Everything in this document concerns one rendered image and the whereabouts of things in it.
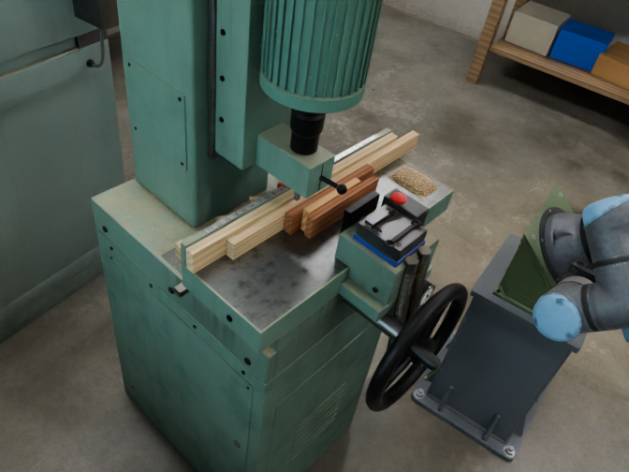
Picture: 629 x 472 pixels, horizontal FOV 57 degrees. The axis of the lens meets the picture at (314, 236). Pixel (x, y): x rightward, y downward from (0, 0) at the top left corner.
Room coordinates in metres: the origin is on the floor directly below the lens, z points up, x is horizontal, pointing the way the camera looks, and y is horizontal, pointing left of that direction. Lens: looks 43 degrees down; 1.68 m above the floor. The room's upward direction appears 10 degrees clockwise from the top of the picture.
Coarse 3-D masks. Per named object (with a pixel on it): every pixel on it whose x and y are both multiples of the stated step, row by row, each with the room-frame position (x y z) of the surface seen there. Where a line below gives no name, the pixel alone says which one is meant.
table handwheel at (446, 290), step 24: (456, 288) 0.72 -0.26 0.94; (360, 312) 0.74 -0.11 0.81; (432, 312) 0.65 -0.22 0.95; (456, 312) 0.77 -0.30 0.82; (408, 336) 0.61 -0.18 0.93; (384, 360) 0.59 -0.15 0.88; (408, 360) 0.65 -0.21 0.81; (384, 384) 0.57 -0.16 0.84; (408, 384) 0.68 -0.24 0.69; (384, 408) 0.60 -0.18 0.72
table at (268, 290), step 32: (384, 192) 1.02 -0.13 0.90; (448, 192) 1.06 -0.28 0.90; (224, 256) 0.75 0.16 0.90; (256, 256) 0.76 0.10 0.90; (288, 256) 0.77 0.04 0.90; (320, 256) 0.79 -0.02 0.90; (192, 288) 0.69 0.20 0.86; (224, 288) 0.67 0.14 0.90; (256, 288) 0.68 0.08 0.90; (288, 288) 0.69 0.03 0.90; (320, 288) 0.71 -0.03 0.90; (352, 288) 0.75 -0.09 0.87; (224, 320) 0.64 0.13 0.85; (256, 320) 0.61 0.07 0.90; (288, 320) 0.64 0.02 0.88
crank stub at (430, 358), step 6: (414, 342) 0.62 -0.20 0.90; (414, 348) 0.61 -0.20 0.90; (420, 348) 0.60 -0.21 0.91; (414, 354) 0.60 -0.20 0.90; (420, 354) 0.60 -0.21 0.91; (426, 354) 0.59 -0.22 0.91; (432, 354) 0.60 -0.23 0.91; (420, 360) 0.59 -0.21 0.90; (426, 360) 0.59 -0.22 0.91; (432, 360) 0.59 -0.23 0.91; (438, 360) 0.59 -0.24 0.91; (426, 366) 0.58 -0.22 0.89; (432, 366) 0.58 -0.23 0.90; (438, 366) 0.58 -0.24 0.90
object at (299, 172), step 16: (272, 128) 0.93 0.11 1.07; (288, 128) 0.94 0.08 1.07; (256, 144) 0.90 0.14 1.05; (272, 144) 0.88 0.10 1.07; (288, 144) 0.89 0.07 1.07; (256, 160) 0.90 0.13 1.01; (272, 160) 0.88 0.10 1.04; (288, 160) 0.86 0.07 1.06; (304, 160) 0.85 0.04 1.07; (320, 160) 0.86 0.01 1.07; (288, 176) 0.85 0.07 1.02; (304, 176) 0.83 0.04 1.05; (304, 192) 0.83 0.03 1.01
